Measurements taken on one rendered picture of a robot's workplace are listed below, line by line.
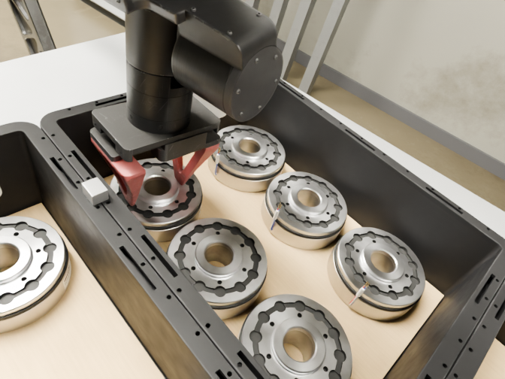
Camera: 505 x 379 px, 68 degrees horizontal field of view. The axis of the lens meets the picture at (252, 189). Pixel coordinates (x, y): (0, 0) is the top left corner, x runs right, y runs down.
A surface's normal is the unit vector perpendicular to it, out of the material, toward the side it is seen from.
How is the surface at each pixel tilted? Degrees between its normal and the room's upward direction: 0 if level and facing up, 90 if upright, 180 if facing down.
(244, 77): 88
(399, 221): 90
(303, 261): 0
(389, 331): 0
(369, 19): 90
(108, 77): 0
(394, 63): 90
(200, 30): 103
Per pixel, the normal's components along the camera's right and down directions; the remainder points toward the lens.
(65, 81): 0.21, -0.68
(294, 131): -0.71, 0.39
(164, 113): 0.32, 0.70
